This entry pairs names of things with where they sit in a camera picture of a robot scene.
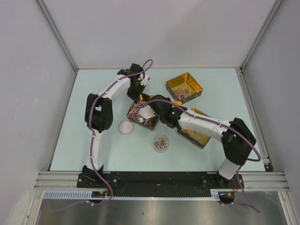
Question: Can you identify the orange plastic scoop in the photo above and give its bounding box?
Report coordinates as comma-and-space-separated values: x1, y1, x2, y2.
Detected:
172, 101, 182, 106

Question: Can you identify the tin with swirl lollipops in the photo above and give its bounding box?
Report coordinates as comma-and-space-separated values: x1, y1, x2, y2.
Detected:
127, 93, 158, 130

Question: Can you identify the tin with round lollipops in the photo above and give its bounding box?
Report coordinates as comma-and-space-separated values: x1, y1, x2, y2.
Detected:
166, 72, 203, 104

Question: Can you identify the white jar lid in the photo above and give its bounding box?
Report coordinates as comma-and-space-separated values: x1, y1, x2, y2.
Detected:
118, 121, 134, 135

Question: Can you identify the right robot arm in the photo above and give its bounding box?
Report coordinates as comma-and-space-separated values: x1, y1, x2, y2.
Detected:
147, 95, 261, 188

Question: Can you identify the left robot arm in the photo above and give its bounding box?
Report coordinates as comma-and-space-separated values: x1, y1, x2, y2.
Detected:
82, 63, 150, 188

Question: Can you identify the tin with popsicle candies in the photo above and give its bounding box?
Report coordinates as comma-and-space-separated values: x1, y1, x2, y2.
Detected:
177, 107, 211, 150

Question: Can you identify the clear glass jar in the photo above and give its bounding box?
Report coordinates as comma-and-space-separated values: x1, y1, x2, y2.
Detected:
153, 134, 169, 153

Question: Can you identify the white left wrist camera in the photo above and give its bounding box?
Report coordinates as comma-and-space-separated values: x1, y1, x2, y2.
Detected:
138, 74, 150, 86

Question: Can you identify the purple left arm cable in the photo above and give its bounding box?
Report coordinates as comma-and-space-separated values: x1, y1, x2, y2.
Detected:
44, 59, 154, 212

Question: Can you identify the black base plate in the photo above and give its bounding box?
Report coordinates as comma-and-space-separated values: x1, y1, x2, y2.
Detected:
76, 171, 245, 197

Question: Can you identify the grey slotted cable duct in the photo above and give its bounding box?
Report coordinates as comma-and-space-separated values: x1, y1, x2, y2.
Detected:
43, 190, 219, 201

